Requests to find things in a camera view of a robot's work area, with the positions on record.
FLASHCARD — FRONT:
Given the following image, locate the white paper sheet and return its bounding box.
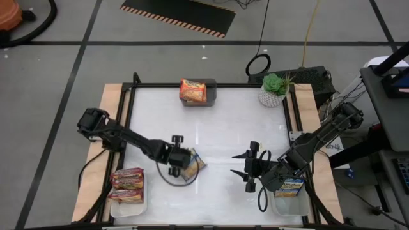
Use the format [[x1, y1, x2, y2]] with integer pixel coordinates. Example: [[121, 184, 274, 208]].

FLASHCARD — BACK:
[[325, 135, 351, 170]]

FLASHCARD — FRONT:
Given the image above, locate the green succulent in white pot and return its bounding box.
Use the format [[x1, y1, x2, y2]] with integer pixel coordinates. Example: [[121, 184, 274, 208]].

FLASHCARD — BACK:
[[258, 72, 297, 109]]

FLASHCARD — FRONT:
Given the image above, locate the black diagonal pole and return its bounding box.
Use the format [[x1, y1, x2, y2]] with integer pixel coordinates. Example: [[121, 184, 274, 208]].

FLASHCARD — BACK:
[[372, 41, 409, 77]]

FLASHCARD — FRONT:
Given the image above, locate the black base power cable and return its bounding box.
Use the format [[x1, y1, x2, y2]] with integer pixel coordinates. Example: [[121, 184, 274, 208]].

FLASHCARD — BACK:
[[77, 147, 109, 192]]

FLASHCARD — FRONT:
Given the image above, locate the black hazard-striped floor mat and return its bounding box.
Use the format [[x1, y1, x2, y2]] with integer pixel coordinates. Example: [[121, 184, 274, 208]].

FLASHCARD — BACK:
[[120, 0, 237, 38]]

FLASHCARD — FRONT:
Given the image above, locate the black perforated computer case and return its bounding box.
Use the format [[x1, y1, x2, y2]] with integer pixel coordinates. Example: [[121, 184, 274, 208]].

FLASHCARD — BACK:
[[248, 65, 336, 108]]

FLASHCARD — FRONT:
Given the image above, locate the black monitor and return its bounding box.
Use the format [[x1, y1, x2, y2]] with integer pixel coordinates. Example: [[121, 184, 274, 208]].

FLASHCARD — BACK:
[[380, 66, 409, 99]]

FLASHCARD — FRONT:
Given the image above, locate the black vacuum hose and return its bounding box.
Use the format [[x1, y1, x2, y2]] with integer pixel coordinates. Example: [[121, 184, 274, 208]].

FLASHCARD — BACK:
[[0, 0, 58, 49]]

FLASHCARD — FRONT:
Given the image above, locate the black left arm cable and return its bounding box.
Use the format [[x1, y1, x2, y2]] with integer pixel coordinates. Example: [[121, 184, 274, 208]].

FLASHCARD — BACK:
[[155, 161, 199, 188]]

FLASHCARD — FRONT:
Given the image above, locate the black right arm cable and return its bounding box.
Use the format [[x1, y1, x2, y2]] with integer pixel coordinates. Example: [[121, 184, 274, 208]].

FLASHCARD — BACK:
[[257, 149, 273, 213]]

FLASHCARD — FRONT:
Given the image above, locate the grey desk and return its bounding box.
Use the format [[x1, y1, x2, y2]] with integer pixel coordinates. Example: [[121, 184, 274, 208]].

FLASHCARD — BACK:
[[360, 65, 409, 153]]

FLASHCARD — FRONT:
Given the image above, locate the orange shop vacuum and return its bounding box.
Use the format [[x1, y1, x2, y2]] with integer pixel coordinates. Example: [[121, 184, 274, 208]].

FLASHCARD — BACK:
[[0, 0, 36, 31]]

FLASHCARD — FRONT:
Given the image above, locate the grey plastic bin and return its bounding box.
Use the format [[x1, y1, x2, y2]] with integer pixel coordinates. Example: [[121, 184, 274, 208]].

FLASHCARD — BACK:
[[178, 78, 217, 107]]

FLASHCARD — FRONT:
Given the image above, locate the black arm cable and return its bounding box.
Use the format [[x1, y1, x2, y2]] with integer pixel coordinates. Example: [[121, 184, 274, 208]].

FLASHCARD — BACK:
[[155, 161, 199, 188], [257, 149, 273, 213]]

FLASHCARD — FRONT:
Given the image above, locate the blue soy sauce ramen pack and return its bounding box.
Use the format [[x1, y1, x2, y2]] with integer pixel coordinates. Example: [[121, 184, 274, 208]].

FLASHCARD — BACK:
[[274, 178, 305, 198], [180, 148, 208, 182]]

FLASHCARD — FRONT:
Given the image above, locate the yellow cable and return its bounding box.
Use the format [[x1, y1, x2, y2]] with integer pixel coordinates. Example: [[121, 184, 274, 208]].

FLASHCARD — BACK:
[[301, 0, 321, 68]]

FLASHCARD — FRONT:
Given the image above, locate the black keyboard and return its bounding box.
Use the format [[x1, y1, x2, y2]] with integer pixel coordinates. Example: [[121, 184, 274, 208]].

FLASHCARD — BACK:
[[391, 158, 409, 196]]

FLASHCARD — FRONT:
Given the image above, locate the black cable tangle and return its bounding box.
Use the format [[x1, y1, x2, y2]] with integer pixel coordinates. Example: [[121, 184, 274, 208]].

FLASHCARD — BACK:
[[235, 0, 258, 10]]

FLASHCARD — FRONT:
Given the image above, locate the orange chicken ramen pack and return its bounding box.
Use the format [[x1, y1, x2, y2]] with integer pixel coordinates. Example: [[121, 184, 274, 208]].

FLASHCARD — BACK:
[[179, 79, 207, 103]]

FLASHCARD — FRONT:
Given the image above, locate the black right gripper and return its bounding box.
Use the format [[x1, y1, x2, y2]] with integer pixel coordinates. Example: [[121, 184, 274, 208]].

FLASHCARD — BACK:
[[230, 142, 282, 193]]

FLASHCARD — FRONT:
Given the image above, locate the black metal table frame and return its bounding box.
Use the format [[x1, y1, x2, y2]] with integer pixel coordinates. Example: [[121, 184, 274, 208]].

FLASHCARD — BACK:
[[75, 72, 344, 229]]

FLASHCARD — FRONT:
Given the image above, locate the white rectangular tray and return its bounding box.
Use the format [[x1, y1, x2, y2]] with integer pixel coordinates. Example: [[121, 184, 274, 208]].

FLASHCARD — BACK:
[[270, 174, 311, 217], [110, 172, 148, 219]]

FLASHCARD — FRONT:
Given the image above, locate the black cable with coil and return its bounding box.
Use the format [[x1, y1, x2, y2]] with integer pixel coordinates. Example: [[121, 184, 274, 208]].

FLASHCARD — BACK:
[[245, 0, 272, 77]]

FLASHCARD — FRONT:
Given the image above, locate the black plug with cable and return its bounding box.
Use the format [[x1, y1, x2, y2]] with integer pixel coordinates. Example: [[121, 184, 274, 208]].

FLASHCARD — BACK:
[[334, 181, 409, 228]]

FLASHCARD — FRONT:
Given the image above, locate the black desk leg beam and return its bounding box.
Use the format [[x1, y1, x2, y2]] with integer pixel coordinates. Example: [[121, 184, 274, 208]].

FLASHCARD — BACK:
[[328, 127, 392, 170]]

